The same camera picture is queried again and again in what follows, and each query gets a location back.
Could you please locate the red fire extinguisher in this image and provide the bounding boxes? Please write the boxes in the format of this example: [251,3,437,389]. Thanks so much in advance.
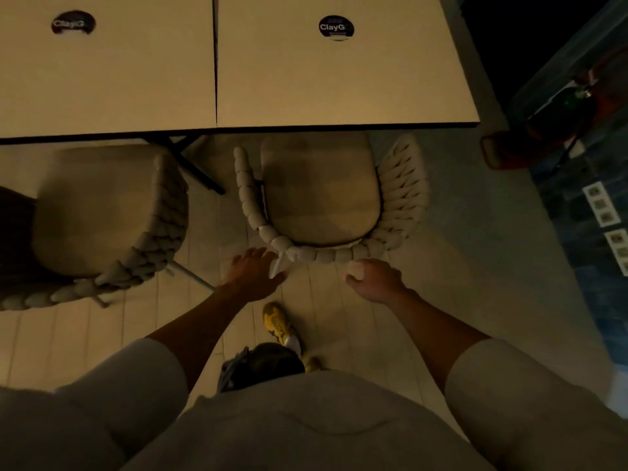
[480,44,628,171]

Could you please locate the white wall socket strip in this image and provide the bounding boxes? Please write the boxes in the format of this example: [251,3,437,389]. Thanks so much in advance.
[582,182,622,229]
[604,229,628,277]

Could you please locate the beige woven chair with tag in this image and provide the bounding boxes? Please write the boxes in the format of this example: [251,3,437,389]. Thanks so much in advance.
[233,132,430,265]

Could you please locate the person's right forearm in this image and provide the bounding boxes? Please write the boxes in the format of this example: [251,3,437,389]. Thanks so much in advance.
[390,289,492,394]

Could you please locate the person's left forearm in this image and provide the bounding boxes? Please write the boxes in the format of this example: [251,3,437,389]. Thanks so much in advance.
[146,285,237,390]

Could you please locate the person's right hand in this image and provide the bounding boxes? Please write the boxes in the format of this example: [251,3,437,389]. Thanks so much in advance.
[345,259,409,305]

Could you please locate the black table base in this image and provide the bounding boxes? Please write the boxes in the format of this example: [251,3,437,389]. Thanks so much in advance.
[141,134,227,196]

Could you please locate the grey sweatshirt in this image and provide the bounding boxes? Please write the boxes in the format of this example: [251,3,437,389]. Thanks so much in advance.
[0,337,628,471]

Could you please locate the person's left hand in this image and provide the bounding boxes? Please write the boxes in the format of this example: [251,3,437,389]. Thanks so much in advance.
[223,247,290,303]

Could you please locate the white chair tag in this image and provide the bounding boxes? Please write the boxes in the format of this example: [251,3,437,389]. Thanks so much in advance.
[268,250,291,281]

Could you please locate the black round sticker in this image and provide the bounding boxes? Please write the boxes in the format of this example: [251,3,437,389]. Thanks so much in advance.
[51,10,97,36]
[318,15,355,42]

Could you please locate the dark trousers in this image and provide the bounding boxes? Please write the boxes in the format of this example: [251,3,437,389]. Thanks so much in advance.
[217,342,307,394]

